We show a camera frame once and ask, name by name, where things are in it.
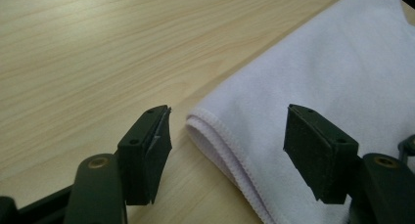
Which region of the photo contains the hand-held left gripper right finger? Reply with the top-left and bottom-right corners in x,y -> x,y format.
283,104 -> 360,205

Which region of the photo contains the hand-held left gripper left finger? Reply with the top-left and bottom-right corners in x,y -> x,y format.
116,105 -> 173,206

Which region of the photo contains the white printed cloth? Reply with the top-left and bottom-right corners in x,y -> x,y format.
185,0 -> 415,224

